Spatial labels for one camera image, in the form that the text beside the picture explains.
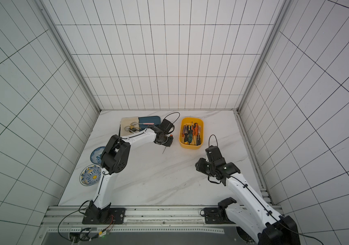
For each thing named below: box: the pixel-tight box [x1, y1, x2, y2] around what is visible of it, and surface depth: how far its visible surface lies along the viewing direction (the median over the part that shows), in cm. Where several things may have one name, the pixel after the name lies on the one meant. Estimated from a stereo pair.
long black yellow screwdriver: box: [184, 125, 189, 145], surface depth 106 cm
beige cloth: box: [119, 116, 140, 137], surface depth 112 cm
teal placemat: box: [138, 115, 161, 131], surface depth 113 cm
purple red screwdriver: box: [181, 124, 187, 143], surface depth 108 cm
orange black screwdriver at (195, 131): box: [192, 122, 199, 146], surface depth 106 cm
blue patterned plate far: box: [89, 146, 106, 165], surface depth 94 cm
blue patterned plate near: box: [79, 163, 103, 187], surface depth 87 cm
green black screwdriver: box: [187, 125, 193, 145], surface depth 102 cm
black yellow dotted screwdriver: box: [196, 125, 202, 146], surface depth 102 cm
